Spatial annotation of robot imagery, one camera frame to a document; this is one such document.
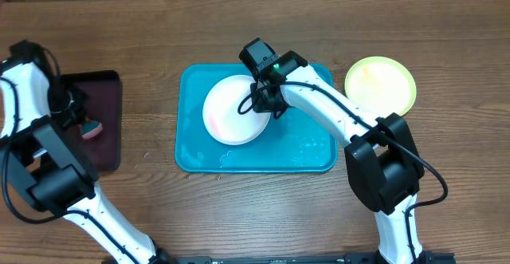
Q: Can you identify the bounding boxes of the green and red sponge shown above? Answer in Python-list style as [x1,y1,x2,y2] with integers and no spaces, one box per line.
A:
[80,120,103,140]

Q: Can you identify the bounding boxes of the white plastic plate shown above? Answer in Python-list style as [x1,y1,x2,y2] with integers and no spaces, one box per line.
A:
[202,75,270,145]

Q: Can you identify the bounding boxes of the yellow-green plastic plate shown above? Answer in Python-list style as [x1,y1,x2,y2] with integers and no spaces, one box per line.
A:
[344,56,417,117]

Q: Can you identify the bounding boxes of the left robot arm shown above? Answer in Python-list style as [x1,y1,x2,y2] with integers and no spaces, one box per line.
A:
[1,40,174,263]

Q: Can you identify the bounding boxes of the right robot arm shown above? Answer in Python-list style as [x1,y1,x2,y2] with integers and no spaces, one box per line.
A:
[238,38,424,263]

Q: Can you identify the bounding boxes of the black rectangular sponge tray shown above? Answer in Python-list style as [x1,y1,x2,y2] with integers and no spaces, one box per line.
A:
[62,70,123,172]

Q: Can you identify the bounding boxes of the teal plastic serving tray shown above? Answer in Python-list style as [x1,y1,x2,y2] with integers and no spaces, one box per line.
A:
[175,64,338,173]

